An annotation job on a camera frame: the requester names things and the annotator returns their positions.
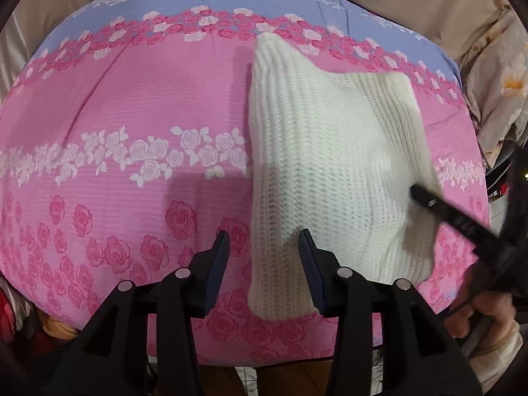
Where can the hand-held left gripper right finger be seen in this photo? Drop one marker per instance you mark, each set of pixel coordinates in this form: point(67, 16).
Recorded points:
point(310, 274)

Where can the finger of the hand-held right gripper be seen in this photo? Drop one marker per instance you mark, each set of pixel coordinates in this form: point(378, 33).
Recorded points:
point(437, 208)

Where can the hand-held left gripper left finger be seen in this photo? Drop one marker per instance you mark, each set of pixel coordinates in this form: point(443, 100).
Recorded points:
point(214, 274)

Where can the white red black knit sweater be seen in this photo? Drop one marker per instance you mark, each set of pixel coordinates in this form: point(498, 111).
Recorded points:
point(338, 148)

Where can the person's right hand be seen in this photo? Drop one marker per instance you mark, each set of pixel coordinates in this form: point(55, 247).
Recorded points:
point(478, 311)

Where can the pale floral hanging cloth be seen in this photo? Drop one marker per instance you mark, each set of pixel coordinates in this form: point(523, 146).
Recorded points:
point(499, 86)

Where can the pink floral bedsheet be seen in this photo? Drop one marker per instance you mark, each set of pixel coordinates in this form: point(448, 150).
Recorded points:
point(123, 103)

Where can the red cloth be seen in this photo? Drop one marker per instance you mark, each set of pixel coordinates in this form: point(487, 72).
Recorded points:
point(9, 317)

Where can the grey satin cloth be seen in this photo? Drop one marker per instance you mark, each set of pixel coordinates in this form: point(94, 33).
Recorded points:
point(12, 53)

